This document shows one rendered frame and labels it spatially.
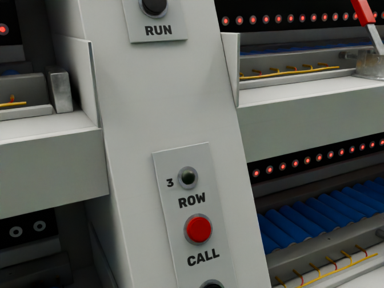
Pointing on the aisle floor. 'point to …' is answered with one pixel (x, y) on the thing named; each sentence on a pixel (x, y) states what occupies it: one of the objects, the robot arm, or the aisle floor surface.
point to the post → (162, 137)
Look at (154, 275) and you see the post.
